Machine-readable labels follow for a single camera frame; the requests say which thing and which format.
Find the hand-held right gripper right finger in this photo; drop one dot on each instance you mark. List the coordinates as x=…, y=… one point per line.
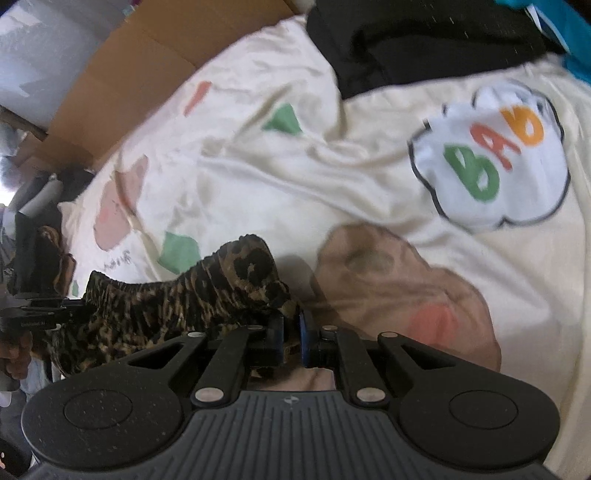
x=303, y=339

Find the grey upholstered panel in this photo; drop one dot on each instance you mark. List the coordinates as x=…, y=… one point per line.
x=41, y=60

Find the brown patterned garment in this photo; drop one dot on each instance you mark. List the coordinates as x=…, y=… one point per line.
x=67, y=263

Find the leopard print skirt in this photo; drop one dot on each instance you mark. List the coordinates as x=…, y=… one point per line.
x=184, y=295

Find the black garment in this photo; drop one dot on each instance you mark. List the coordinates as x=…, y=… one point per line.
x=76, y=184

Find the brown cardboard sheet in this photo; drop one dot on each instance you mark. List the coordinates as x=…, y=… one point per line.
x=138, y=69

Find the grey neck pillow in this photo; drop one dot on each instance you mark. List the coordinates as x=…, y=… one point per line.
x=39, y=203

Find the printed bear blanket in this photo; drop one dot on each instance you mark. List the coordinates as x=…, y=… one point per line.
x=323, y=184

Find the person's left hand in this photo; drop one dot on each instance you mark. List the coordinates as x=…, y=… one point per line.
x=16, y=360

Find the teal printed garment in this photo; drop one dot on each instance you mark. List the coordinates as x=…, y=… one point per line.
x=581, y=60

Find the blue jeans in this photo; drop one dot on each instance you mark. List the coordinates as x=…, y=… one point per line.
x=37, y=381

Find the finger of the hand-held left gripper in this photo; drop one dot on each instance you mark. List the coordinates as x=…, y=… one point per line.
x=76, y=310

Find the black clothes pile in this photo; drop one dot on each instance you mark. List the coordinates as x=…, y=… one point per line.
x=415, y=41

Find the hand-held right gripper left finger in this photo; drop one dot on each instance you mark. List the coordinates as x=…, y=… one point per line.
x=278, y=341

